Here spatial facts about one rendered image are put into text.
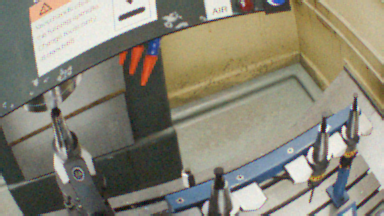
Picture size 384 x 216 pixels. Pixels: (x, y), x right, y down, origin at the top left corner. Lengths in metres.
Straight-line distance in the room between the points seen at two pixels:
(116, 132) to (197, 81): 0.60
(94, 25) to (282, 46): 1.64
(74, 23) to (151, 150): 1.10
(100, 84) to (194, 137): 0.68
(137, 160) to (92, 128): 0.21
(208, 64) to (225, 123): 0.19
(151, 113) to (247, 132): 0.52
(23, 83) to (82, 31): 0.10
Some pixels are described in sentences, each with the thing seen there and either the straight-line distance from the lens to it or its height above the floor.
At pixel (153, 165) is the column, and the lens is 1.67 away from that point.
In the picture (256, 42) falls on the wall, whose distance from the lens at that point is 2.10.
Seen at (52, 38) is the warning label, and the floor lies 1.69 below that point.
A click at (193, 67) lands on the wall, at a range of 2.03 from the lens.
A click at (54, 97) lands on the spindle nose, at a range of 0.76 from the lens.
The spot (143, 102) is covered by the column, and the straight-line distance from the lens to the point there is 1.55.
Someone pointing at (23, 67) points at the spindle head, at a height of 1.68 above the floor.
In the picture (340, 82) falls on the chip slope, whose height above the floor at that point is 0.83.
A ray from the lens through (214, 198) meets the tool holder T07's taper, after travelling 0.92.
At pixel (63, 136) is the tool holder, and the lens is 0.89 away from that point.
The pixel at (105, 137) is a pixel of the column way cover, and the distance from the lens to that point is 1.53.
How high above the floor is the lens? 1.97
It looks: 41 degrees down
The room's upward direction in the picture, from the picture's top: 8 degrees counter-clockwise
